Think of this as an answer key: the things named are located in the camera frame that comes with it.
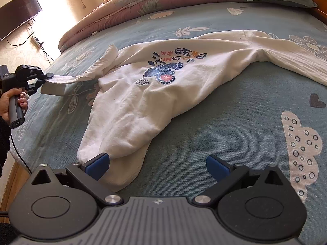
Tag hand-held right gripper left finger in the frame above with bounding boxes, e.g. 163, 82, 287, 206
31, 152, 125, 207

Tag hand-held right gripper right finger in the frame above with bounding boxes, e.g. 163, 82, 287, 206
192, 154, 285, 207

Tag white printed sweatshirt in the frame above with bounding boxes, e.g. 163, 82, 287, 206
41, 30, 327, 193

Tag person's left hand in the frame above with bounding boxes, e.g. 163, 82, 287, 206
0, 88, 29, 124

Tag blue floral bed sheet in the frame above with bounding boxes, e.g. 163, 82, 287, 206
15, 1, 327, 245

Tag folded pink floral quilt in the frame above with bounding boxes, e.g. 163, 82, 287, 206
58, 0, 256, 51

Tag wooden headboard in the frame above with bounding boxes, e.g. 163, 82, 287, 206
291, 0, 327, 26

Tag black television cable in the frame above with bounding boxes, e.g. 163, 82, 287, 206
6, 24, 54, 62

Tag wall-mounted television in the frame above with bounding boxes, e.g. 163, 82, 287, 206
0, 0, 43, 41

